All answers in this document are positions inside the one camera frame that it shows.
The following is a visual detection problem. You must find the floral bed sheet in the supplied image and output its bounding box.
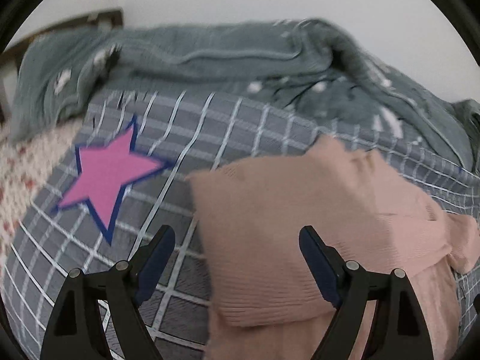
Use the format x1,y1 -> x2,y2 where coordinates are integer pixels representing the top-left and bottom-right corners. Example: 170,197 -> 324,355
0,117 -> 86,255

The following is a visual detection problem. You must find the pink knit sweater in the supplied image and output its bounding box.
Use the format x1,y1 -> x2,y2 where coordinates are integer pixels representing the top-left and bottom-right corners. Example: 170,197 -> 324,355
189,136 -> 479,359

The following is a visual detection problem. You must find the grey checkered star blanket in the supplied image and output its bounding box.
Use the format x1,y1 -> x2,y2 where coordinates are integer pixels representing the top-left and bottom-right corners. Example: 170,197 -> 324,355
1,91 -> 479,359

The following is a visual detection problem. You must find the grey fleece quilt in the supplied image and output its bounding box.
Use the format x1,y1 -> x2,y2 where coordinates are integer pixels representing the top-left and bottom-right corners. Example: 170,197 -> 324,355
10,19 -> 479,172

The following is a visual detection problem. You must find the dark wooden headboard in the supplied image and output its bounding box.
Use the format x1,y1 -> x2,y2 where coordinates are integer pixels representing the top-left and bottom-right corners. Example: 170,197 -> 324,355
0,6 -> 125,121

